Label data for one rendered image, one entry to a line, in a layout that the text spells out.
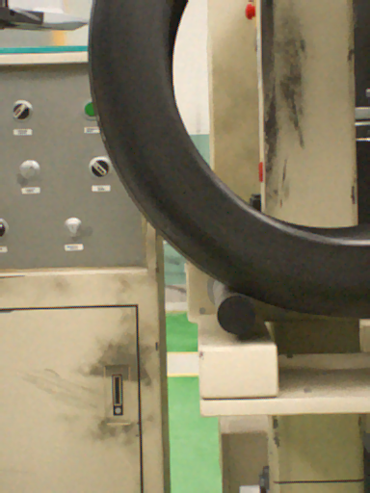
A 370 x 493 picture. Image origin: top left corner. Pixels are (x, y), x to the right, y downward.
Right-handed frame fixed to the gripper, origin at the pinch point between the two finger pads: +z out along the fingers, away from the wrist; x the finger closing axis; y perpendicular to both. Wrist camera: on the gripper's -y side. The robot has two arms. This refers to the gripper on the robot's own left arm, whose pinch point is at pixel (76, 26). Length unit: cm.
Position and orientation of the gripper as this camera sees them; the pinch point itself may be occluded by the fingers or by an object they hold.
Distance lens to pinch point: 154.9
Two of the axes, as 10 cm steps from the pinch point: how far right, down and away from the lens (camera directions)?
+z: 10.0, 0.9, -0.1
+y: 0.9, -9.9, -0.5
